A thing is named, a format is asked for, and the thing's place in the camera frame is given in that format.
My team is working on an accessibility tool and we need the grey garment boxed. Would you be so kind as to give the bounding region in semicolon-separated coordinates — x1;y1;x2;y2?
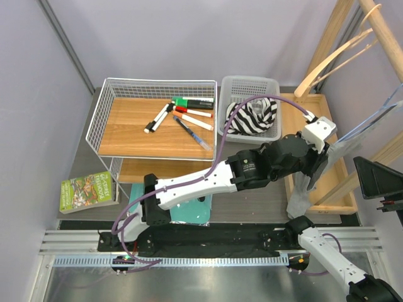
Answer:
287;101;402;218

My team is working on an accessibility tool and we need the blue wire hanger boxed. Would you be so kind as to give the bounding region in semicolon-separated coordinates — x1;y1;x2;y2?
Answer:
336;84;402;143

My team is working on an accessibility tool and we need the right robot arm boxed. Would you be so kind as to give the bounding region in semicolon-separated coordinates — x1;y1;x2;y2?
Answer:
284;157;402;301

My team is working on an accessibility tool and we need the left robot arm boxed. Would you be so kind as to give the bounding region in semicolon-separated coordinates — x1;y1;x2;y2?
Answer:
112;134;329;251

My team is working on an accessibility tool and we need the wooden rack base tray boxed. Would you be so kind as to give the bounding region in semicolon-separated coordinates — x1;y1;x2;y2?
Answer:
278;92;358;215

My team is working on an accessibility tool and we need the white plastic basket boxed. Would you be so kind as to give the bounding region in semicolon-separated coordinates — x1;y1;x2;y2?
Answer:
216;75;281;145

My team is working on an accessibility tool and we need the teal cutting board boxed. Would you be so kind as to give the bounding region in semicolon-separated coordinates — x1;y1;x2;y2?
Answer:
127;183;213;226

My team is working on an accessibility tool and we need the orange cap marker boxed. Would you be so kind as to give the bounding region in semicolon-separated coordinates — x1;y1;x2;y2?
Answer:
173;111;213;131

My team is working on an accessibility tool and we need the blue pen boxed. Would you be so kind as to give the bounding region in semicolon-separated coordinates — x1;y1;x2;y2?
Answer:
173;116;212;151

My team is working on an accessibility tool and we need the red cap marker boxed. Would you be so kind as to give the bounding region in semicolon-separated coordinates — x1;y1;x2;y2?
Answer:
174;106;213;118

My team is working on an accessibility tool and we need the green cap marker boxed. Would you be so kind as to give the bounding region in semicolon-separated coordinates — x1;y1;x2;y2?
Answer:
171;97;214;110

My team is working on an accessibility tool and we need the black white marker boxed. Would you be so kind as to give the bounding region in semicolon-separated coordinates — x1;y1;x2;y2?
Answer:
144;101;174;133

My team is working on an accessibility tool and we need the green paperback book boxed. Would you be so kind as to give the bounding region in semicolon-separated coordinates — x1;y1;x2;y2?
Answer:
59;171;120;214

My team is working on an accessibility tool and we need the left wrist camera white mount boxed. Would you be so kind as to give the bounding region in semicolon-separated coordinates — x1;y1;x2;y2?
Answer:
302;111;337;154

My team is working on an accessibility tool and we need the wooden clothes rack frame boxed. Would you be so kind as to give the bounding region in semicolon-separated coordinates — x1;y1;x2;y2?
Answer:
295;0;403;205

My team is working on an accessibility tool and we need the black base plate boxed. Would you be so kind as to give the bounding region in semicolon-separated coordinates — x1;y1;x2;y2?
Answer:
59;220;361;255

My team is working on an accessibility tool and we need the white wire basket shelf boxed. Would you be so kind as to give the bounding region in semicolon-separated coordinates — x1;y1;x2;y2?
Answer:
85;77;218;186

